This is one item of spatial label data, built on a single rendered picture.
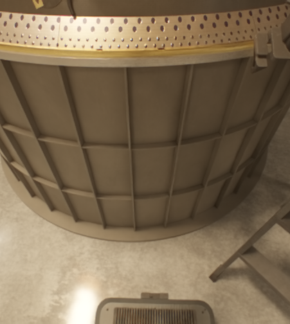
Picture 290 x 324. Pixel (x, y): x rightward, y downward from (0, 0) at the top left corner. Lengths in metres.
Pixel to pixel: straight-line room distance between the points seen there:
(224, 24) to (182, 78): 0.19
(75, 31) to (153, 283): 1.28
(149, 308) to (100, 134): 0.78
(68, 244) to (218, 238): 0.94
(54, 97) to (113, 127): 0.22
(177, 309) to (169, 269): 0.36
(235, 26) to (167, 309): 1.11
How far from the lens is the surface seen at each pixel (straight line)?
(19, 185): 1.97
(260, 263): 1.35
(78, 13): 0.78
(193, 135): 1.00
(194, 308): 1.26
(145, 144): 0.97
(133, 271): 1.54
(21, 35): 0.83
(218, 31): 0.79
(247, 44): 0.82
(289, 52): 0.54
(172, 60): 0.72
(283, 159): 2.25
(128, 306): 1.24
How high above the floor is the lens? 1.48
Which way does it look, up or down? 50 degrees down
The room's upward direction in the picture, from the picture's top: 1 degrees clockwise
